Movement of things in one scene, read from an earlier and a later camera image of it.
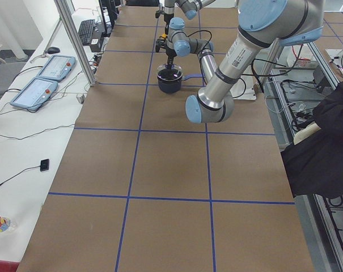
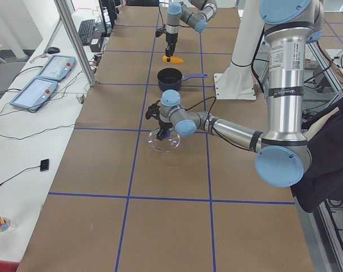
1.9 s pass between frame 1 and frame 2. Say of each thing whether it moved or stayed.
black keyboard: stayed
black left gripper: moved
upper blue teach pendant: stayed
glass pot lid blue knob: moved
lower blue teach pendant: stayed
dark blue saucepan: stayed
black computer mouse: stayed
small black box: stayed
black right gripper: moved
